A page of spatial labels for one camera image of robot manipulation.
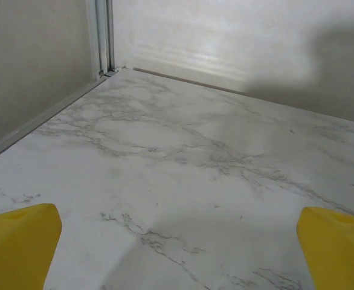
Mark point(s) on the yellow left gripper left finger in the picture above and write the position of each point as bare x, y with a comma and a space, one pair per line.
14, 250

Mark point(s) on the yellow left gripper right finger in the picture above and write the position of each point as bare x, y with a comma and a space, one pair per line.
340, 253

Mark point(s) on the aluminium frame side rail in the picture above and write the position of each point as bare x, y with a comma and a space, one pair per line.
44, 117

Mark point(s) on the aluminium frame post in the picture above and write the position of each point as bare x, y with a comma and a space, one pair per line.
103, 36

